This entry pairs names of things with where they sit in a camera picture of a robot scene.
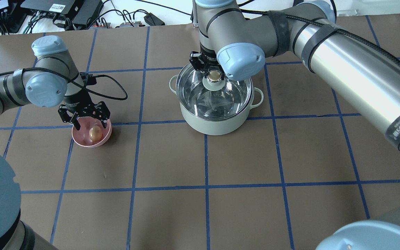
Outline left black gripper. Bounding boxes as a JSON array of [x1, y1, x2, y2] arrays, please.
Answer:
[[58, 95, 111, 132]]

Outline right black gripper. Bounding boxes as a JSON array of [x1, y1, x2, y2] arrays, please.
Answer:
[[189, 51, 221, 73]]

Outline brown egg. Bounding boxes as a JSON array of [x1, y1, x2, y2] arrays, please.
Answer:
[[88, 125, 103, 143]]

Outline glass pot lid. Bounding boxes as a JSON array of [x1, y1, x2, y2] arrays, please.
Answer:
[[169, 64, 254, 121]]

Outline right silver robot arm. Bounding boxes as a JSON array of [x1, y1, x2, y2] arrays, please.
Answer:
[[190, 0, 400, 151]]

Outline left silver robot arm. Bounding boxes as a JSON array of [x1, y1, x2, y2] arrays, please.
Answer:
[[0, 35, 110, 250]]

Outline pale green cooking pot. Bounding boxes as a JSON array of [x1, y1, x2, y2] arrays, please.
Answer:
[[169, 64, 265, 135]]

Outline pink bowl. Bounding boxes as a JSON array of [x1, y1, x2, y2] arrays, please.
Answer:
[[72, 117, 113, 148]]

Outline black power adapter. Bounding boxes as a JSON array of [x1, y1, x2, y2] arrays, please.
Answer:
[[143, 12, 166, 26]]

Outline black electronics box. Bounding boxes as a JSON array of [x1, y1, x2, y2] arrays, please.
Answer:
[[21, 0, 103, 30]]

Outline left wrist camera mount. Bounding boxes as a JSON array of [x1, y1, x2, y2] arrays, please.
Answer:
[[80, 72, 98, 87]]

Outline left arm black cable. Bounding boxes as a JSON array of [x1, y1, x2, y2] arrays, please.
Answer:
[[0, 67, 128, 101]]

